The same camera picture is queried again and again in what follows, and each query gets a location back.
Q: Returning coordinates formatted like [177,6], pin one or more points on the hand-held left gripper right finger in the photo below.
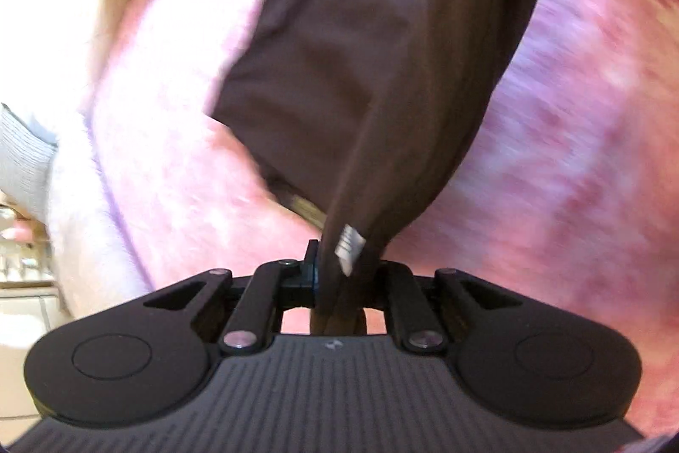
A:
[384,291]

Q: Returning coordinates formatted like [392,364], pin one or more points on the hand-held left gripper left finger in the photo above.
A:
[305,280]

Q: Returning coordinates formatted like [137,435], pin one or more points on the dark brown pants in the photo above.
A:
[329,60]

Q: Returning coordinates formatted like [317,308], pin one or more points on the pink floral blanket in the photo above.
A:
[557,140]

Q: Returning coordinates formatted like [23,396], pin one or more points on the white cluttered shelf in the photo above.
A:
[24,256]

